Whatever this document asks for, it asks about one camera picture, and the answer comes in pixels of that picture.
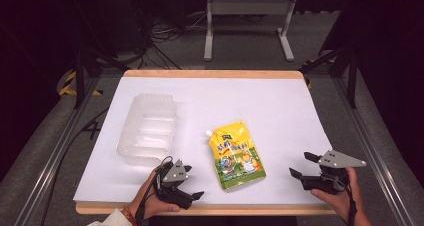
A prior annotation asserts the white table sheet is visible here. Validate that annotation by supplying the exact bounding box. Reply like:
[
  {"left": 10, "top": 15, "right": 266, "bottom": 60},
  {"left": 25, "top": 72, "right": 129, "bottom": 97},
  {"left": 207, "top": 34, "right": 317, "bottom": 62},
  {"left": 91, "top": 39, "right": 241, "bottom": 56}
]
[{"left": 72, "top": 76, "right": 333, "bottom": 206}]

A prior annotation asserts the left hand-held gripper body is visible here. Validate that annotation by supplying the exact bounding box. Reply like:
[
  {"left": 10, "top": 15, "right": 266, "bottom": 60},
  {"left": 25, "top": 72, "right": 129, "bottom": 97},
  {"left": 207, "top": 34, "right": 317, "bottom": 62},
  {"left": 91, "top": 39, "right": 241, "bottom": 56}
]
[{"left": 154, "top": 158, "right": 194, "bottom": 211}]

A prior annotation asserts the black floor cable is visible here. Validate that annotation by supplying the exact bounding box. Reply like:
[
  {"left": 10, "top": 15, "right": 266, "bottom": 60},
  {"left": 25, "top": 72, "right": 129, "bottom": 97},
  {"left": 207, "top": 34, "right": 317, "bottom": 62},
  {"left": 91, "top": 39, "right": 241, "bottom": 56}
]
[{"left": 39, "top": 107, "right": 111, "bottom": 226}]

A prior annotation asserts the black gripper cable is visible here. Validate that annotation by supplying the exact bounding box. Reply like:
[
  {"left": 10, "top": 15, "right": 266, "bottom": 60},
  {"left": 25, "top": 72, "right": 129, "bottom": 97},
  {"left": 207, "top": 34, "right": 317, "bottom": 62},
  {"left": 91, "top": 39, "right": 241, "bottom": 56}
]
[
  {"left": 134, "top": 155, "right": 175, "bottom": 226},
  {"left": 342, "top": 176, "right": 359, "bottom": 226}
]

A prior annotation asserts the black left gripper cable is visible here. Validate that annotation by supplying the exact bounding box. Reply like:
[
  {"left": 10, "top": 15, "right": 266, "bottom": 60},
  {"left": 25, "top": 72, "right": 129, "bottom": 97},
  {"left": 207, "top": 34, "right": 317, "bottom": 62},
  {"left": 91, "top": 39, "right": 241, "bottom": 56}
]
[{"left": 134, "top": 155, "right": 175, "bottom": 226}]

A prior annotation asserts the bundle of floor cables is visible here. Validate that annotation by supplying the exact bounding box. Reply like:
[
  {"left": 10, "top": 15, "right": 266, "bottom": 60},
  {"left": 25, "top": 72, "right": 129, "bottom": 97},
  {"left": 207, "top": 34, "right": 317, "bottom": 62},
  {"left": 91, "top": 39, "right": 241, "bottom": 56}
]
[{"left": 128, "top": 11, "right": 208, "bottom": 71}]

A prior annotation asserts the clear plastic container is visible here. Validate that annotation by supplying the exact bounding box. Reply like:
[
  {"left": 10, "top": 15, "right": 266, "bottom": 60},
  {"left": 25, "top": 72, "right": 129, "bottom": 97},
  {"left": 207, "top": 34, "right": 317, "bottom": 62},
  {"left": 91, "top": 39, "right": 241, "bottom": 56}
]
[{"left": 115, "top": 93, "right": 178, "bottom": 167}]

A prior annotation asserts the yellow black hazard tape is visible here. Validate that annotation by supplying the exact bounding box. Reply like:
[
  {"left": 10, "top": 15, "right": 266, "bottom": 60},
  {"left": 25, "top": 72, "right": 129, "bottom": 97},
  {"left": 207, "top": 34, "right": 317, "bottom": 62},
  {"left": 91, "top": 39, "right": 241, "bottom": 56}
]
[
  {"left": 58, "top": 70, "right": 103, "bottom": 97},
  {"left": 301, "top": 58, "right": 314, "bottom": 90}
]

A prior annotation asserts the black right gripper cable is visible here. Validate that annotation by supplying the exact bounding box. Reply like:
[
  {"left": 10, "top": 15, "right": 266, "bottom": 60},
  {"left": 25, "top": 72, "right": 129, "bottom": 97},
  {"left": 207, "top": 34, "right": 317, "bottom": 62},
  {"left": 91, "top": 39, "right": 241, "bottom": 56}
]
[{"left": 342, "top": 176, "right": 359, "bottom": 226}]

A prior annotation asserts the white metal stand frame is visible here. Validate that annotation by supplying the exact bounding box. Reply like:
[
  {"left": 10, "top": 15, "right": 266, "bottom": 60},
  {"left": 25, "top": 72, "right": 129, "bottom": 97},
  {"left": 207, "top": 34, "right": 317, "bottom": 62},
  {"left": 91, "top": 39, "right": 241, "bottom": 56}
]
[{"left": 203, "top": 0, "right": 299, "bottom": 62}]

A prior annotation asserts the aluminium frame rail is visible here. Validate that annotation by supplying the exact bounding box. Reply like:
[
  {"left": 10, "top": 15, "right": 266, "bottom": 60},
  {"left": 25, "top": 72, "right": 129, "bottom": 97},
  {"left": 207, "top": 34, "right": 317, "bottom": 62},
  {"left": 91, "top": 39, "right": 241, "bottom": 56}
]
[
  {"left": 332, "top": 75, "right": 418, "bottom": 226},
  {"left": 12, "top": 75, "right": 102, "bottom": 226}
]

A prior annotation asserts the person's left hand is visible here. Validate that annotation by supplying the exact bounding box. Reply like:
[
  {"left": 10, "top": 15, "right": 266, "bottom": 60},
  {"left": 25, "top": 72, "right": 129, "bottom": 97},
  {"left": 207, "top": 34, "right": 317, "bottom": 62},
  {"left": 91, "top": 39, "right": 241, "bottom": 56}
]
[{"left": 127, "top": 170, "right": 181, "bottom": 221}]

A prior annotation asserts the red bead bracelet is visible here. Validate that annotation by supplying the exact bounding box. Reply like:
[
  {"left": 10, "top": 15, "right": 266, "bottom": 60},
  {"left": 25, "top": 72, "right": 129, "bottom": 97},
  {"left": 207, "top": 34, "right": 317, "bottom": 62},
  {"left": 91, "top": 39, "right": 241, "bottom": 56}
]
[{"left": 122, "top": 205, "right": 138, "bottom": 226}]

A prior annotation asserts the yellow spouted sauce pouch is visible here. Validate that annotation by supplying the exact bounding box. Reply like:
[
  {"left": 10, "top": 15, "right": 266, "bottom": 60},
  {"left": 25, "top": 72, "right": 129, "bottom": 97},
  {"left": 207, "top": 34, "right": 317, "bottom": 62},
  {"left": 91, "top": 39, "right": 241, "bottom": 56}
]
[{"left": 205, "top": 120, "right": 267, "bottom": 191}]

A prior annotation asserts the person's right hand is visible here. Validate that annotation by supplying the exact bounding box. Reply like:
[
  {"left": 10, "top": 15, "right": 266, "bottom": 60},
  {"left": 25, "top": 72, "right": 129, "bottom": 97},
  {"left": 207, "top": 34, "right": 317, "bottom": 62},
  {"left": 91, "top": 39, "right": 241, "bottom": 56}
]
[{"left": 309, "top": 167, "right": 363, "bottom": 221}]

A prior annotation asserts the black tripod stand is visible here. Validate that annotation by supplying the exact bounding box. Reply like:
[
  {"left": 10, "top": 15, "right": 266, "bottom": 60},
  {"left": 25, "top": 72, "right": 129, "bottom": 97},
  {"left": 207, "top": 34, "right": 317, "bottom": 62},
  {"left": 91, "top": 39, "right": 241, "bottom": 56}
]
[
  {"left": 297, "top": 35, "right": 360, "bottom": 109},
  {"left": 68, "top": 0, "right": 132, "bottom": 110}
]

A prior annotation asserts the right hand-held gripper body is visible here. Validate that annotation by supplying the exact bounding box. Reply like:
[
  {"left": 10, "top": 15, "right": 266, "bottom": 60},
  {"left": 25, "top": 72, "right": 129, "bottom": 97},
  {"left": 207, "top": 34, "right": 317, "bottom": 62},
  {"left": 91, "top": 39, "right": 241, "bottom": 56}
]
[{"left": 300, "top": 149, "right": 367, "bottom": 196}]

